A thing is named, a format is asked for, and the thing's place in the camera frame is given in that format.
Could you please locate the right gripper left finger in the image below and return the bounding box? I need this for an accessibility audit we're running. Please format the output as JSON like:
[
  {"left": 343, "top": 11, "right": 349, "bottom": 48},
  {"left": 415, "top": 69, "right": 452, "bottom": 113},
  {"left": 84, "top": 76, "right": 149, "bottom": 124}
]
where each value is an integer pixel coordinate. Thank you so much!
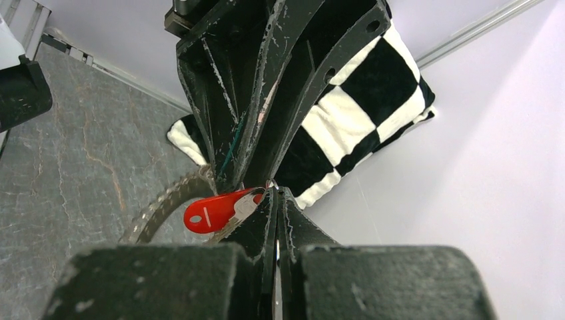
[{"left": 43, "top": 188, "right": 277, "bottom": 319}]

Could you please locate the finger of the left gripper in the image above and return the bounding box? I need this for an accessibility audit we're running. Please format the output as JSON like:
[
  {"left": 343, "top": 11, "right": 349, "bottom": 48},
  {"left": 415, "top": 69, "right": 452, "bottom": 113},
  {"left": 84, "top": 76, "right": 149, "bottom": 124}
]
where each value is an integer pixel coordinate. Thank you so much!
[{"left": 243, "top": 1, "right": 390, "bottom": 187}]

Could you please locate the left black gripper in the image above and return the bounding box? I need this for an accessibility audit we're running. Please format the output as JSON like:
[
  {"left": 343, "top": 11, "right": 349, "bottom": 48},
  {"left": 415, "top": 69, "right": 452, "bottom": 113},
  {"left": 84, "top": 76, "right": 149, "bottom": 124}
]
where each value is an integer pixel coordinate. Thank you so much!
[{"left": 165, "top": 1, "right": 322, "bottom": 193}]

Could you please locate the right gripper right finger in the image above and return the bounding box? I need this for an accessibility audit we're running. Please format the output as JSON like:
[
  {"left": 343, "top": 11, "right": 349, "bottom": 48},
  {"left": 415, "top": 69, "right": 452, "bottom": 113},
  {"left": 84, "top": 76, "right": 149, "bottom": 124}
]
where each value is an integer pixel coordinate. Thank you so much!
[{"left": 278, "top": 188, "right": 496, "bottom": 319}]

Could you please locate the black white checkered pillow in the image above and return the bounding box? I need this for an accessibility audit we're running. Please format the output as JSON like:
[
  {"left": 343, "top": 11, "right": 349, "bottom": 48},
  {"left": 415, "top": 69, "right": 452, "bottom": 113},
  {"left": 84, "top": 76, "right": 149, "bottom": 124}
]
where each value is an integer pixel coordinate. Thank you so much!
[{"left": 167, "top": 19, "right": 438, "bottom": 211}]

